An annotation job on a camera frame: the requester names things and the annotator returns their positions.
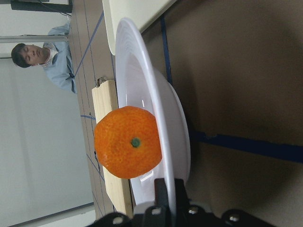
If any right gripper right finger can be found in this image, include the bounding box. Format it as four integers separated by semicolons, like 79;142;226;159
175;178;190;208

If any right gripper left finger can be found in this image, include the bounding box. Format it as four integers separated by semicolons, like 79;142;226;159
154;178;170;212

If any orange fruit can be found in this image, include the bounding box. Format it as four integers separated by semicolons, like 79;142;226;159
94;106;162;179

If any white round plate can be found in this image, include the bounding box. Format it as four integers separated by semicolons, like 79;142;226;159
116;18;191;214

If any cream bear tray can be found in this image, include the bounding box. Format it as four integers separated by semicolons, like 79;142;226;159
102;0;175;55

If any wooden cutting board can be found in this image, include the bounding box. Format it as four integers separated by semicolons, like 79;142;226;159
92;77;133;218

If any brown paper table mat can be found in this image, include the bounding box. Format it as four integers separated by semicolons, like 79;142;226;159
70;0;303;227

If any seated person blue shirt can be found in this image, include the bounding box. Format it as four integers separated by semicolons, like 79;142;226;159
11;21;78;95

